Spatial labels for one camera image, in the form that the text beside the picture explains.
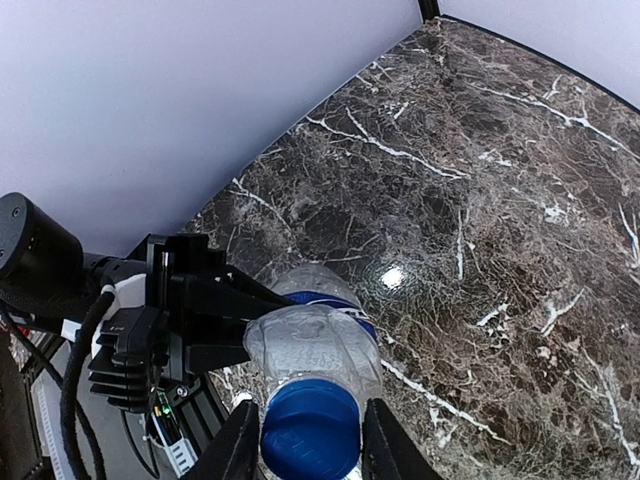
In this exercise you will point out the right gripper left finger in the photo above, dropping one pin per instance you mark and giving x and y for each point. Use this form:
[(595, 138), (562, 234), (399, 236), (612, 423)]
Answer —
[(233, 453)]

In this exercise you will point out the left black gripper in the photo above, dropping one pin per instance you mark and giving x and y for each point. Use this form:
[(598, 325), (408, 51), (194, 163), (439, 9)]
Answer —
[(186, 301)]

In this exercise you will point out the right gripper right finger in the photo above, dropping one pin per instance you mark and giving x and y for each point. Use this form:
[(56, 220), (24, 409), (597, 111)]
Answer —
[(388, 452)]

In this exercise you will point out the blue bottle cap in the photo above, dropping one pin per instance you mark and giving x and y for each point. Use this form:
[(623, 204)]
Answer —
[(311, 430)]

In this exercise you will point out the blue cap water bottle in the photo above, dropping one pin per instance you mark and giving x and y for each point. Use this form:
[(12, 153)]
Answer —
[(325, 335)]

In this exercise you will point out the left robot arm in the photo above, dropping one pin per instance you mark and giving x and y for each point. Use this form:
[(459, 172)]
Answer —
[(46, 273)]

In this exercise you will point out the small circuit board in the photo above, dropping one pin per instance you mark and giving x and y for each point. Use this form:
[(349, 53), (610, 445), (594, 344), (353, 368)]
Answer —
[(165, 420)]

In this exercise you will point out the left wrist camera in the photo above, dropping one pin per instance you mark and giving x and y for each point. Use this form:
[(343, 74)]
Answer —
[(133, 349)]

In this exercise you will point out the white slotted cable duct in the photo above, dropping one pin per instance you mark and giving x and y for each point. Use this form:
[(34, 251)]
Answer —
[(46, 399)]

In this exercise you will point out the left black frame post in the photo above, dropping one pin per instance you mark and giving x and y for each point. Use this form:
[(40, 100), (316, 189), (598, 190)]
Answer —
[(429, 9)]

